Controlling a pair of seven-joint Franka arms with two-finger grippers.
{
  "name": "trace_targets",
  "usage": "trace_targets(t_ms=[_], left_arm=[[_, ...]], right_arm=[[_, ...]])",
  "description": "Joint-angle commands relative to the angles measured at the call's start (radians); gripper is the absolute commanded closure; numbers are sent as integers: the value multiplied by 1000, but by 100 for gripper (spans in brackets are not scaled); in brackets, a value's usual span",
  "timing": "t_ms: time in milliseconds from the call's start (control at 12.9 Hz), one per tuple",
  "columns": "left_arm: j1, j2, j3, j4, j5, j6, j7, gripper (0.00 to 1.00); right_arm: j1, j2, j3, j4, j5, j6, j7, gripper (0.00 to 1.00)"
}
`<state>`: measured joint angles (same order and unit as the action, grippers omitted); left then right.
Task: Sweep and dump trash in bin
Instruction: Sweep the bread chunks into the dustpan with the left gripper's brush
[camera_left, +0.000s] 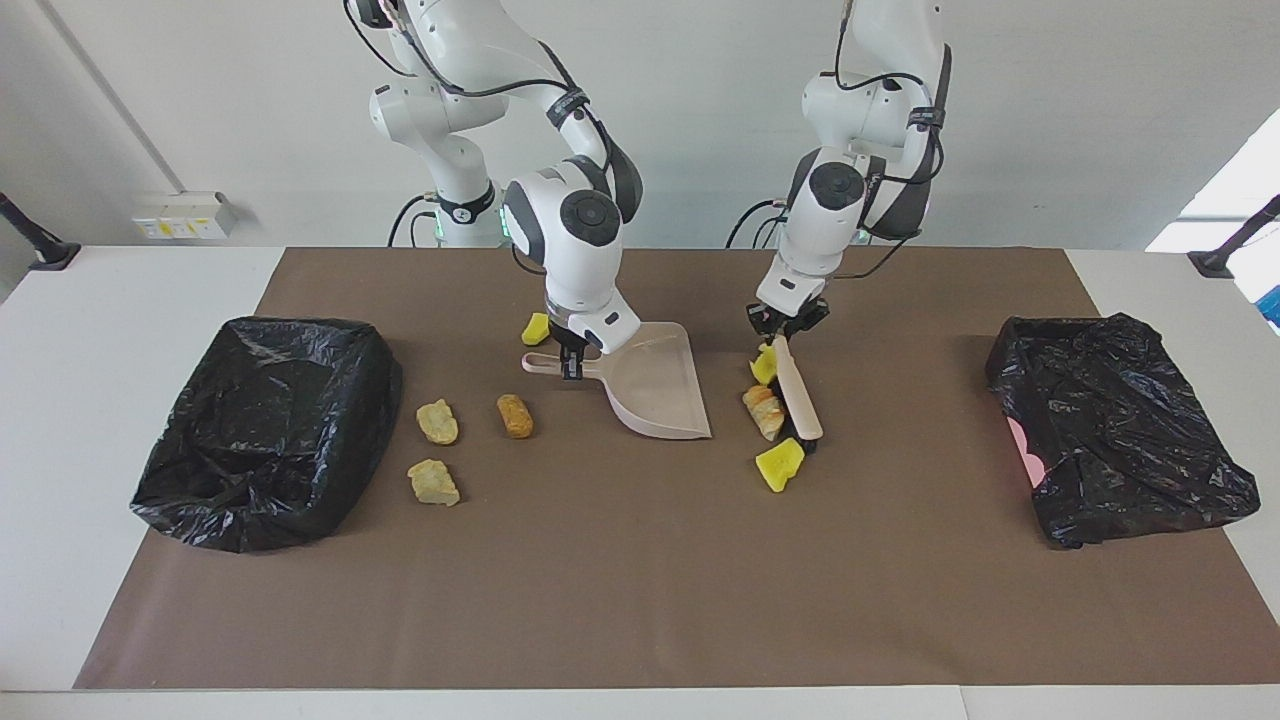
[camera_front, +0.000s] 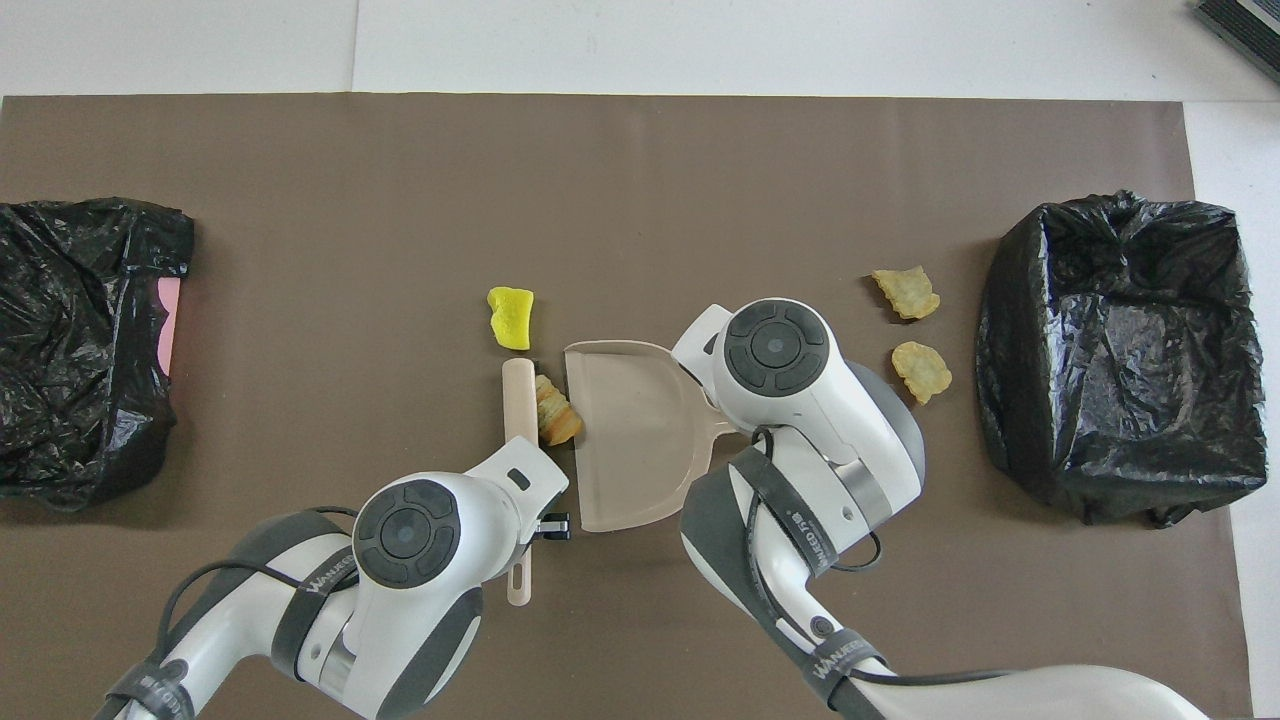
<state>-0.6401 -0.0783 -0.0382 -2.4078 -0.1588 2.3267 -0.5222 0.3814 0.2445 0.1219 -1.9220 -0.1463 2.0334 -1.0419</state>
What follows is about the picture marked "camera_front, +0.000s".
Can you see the striped orange beige sponge roll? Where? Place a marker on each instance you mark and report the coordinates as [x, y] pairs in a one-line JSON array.
[[558, 415]]

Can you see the beige plastic dustpan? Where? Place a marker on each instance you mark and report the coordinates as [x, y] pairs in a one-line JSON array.
[[630, 440]]

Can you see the beige hand brush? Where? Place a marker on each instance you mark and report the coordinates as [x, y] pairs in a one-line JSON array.
[[520, 400]]

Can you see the yellow green sponge piece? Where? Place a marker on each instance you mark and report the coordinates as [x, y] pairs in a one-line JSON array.
[[512, 318]]

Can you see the beige sponge piece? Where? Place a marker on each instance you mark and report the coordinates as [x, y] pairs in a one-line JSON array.
[[922, 372], [908, 293]]

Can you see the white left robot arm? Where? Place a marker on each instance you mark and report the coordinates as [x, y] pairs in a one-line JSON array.
[[410, 530]]

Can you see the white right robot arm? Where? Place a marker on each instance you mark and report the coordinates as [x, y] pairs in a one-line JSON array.
[[780, 350]]

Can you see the pink bin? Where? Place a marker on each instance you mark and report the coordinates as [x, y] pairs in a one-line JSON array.
[[168, 320]]

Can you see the black trash bag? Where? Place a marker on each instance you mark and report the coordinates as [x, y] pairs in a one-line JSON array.
[[60, 430], [1060, 350]]

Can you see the brown table mat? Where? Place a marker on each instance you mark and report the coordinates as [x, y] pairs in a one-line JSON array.
[[640, 150]]

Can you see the black ribbed device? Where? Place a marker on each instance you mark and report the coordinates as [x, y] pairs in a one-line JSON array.
[[1245, 25]]

